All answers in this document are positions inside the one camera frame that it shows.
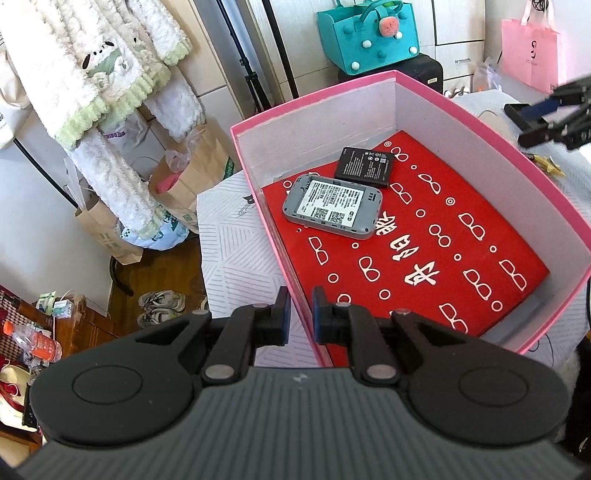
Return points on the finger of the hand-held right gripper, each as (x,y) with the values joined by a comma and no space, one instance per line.
(538,108)
(535,134)

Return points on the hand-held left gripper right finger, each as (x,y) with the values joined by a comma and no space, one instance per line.
(318,318)

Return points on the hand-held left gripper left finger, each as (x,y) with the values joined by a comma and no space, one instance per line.
(284,318)

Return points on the pink cardboard box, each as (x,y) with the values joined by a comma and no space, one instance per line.
(323,120)

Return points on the yellow wrapper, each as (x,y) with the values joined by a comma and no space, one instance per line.
(549,164)

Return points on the pink paper bag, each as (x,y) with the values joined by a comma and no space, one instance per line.
(531,50)

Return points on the clear plastic bag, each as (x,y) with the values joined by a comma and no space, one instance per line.
(487,76)

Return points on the red patterned cloth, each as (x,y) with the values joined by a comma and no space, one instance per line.
(351,242)

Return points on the white drawer cabinet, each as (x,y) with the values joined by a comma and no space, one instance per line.
(461,23)

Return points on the black suitcase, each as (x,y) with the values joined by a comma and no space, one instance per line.
(427,71)

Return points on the grey pocket router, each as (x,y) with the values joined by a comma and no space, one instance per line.
(332,201)

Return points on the grey white sneaker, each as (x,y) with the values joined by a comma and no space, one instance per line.
(161,299)
(159,318)

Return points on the blue white plastic pack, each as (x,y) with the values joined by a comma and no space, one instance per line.
(161,235)

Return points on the flat black battery pack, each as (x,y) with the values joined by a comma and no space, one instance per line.
(362,166)

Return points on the brown paper bag green print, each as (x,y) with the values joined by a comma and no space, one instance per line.
(203,161)

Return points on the teal felt handbag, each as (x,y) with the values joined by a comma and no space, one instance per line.
(369,32)

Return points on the green tissue pack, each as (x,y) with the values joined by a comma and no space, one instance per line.
(55,304)

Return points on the red label plastic bottle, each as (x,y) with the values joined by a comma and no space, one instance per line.
(39,344)

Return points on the black tripod stand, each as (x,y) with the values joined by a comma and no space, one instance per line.
(251,74)

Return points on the white fleece pajama top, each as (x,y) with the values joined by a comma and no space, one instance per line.
(69,41)

